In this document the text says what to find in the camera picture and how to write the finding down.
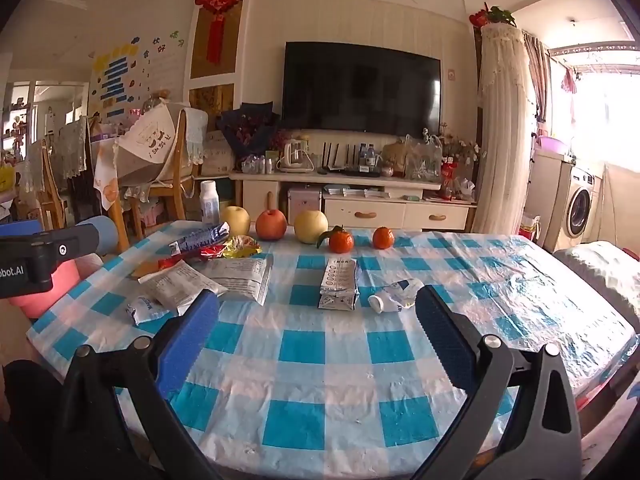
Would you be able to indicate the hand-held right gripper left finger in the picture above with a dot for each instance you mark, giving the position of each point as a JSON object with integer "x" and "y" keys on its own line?
{"x": 192, "y": 332}

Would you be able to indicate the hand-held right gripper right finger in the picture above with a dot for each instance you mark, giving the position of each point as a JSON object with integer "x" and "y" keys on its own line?
{"x": 445, "y": 335}

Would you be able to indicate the pink plastic bucket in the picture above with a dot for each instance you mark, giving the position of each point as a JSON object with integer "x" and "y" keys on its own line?
{"x": 55, "y": 285}

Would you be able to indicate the white pouch with grey print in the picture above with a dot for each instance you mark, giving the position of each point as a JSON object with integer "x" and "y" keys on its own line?
{"x": 175, "y": 287}

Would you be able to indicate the small white packet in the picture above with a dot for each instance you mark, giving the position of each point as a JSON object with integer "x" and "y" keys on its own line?
{"x": 142, "y": 309}

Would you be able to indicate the large white printed pouch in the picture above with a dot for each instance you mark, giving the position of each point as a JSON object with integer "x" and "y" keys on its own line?
{"x": 242, "y": 277}

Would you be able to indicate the red snack bag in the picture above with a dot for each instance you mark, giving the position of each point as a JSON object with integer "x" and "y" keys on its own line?
{"x": 215, "y": 252}

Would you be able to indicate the silver milk carton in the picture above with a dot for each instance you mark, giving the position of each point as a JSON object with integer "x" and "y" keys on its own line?
{"x": 339, "y": 280}

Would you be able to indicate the wooden chair with lace cover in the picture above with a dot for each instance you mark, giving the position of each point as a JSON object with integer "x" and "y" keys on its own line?
{"x": 50, "y": 195}

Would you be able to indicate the blue chair backrest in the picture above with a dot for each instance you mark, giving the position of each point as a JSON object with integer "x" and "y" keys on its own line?
{"x": 102, "y": 235}

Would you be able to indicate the yellow tote bag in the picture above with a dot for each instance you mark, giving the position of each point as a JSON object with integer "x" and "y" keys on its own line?
{"x": 6, "y": 176}

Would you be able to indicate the dining table with printed cloth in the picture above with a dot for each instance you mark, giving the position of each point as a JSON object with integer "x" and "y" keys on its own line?
{"x": 107, "y": 185}

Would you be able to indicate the blue checked tablecloth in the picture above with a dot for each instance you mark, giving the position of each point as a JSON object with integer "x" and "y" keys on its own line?
{"x": 310, "y": 350}

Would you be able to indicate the white milk carton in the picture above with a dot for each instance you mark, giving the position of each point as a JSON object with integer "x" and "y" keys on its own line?
{"x": 210, "y": 205}

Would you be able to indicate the red apple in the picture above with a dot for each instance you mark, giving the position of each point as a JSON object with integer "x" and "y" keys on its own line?
{"x": 271, "y": 225}

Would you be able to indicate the red paper bag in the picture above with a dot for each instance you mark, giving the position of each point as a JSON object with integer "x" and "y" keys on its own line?
{"x": 530, "y": 229}

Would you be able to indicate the light wooden chair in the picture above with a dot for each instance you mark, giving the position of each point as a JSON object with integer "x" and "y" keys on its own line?
{"x": 176, "y": 195}

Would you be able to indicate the yellow round pear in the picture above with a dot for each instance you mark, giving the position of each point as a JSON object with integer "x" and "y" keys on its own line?
{"x": 310, "y": 227}

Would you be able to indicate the white mesh food cover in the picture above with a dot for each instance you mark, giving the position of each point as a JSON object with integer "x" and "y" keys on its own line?
{"x": 145, "y": 145}

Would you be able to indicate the cream television cabinet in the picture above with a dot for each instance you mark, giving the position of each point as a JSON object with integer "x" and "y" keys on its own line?
{"x": 340, "y": 210}

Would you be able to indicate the pink storage box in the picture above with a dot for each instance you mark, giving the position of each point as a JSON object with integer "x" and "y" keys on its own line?
{"x": 304, "y": 205}

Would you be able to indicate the clear plastic bag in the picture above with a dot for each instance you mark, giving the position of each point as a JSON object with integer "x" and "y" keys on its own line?
{"x": 422, "y": 160}

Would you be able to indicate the black router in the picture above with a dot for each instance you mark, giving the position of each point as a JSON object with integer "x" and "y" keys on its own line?
{"x": 362, "y": 173}

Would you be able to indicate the brown bag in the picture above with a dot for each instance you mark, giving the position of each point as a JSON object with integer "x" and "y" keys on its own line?
{"x": 395, "y": 157}

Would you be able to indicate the dried flower bunch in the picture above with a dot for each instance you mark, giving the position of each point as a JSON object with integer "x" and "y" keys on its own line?
{"x": 460, "y": 150}

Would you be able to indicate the washing machine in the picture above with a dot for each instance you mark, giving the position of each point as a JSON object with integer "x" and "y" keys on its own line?
{"x": 580, "y": 207}

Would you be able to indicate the small water bottle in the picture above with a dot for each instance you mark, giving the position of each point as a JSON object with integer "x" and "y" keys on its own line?
{"x": 371, "y": 157}
{"x": 363, "y": 157}

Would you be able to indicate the white electric kettle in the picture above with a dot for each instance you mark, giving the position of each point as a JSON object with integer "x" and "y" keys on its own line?
{"x": 295, "y": 155}

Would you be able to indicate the dark blue flower bouquet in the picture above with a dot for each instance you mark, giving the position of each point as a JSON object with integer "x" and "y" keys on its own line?
{"x": 247, "y": 127}

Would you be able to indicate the pink basin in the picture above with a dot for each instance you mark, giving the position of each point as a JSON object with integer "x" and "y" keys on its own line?
{"x": 552, "y": 145}

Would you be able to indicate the lace covered air conditioner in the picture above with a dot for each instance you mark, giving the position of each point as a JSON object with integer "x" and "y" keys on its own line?
{"x": 502, "y": 110}

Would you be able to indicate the black flat television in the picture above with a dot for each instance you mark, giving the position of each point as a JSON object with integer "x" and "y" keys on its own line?
{"x": 360, "y": 87}

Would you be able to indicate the patterned curtain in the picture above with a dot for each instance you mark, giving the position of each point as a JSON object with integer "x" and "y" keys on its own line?
{"x": 537, "y": 75}

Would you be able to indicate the small red knot ornament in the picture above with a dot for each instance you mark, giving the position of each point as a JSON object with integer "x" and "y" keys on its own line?
{"x": 477, "y": 19}

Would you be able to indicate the green potted plant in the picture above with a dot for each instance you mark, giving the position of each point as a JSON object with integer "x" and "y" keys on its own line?
{"x": 500, "y": 15}

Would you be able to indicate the wall learning poster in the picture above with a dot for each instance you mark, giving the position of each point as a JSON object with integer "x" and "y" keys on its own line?
{"x": 125, "y": 75}

